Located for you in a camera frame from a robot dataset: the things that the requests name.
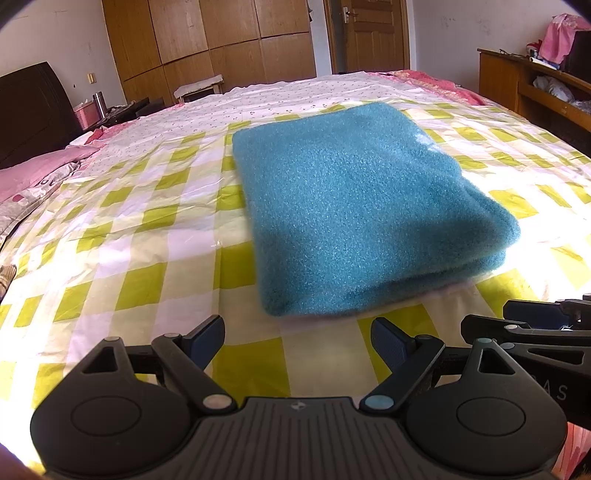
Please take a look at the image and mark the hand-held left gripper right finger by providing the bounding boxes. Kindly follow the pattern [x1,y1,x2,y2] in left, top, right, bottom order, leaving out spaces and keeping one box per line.
[360,316,520,415]

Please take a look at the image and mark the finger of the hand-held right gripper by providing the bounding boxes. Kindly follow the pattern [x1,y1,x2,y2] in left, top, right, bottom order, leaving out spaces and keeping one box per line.
[503,294,591,329]
[461,315,591,370]

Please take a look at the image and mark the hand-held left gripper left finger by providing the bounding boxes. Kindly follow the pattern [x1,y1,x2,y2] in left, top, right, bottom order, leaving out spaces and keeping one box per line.
[81,315,236,414]

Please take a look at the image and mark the teal flower pattern sweater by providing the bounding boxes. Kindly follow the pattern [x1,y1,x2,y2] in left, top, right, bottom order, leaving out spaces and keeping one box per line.
[231,102,522,319]

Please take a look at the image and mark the pink clothes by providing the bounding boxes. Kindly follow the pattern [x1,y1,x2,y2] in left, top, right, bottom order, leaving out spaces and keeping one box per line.
[538,13,589,65]

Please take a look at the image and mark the green checked bed sheet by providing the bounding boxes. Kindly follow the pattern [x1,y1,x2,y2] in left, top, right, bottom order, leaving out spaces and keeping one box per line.
[0,71,591,462]

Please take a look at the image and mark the pink heart print quilt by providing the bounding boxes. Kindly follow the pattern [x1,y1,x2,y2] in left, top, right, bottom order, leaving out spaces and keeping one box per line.
[0,157,88,241]

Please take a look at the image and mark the white crumpled cloth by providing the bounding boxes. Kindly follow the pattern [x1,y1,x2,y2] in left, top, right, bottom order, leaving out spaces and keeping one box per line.
[532,75,578,102]

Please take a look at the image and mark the wooden desk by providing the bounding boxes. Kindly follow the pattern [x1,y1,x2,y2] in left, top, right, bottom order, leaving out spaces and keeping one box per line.
[477,47,591,153]

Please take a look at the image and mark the dark nightstand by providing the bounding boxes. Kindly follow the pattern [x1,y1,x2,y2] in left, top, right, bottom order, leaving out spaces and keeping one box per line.
[99,97,164,127]

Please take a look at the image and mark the pink pillow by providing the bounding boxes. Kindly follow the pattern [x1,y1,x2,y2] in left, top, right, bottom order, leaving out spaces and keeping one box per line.
[365,69,490,107]
[0,145,100,204]

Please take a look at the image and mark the wooden stool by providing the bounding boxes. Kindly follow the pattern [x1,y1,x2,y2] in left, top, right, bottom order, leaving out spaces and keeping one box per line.
[173,74,227,104]

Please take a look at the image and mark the pink box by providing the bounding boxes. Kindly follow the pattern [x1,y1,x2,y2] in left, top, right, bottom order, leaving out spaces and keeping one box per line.
[74,102,100,132]

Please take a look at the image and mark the white stool cloth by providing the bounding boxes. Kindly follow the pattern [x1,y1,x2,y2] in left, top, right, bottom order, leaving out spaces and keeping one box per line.
[173,74,226,95]

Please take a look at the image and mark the dark wooden headboard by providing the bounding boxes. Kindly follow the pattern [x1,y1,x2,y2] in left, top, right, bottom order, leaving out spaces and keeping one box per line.
[0,61,77,169]

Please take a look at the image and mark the wooden door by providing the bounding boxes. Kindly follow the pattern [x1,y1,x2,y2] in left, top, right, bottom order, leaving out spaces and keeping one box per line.
[330,0,407,75]

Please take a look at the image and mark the wooden wardrobe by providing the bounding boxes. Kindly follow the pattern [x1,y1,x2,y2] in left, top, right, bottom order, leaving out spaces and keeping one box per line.
[102,0,319,104]

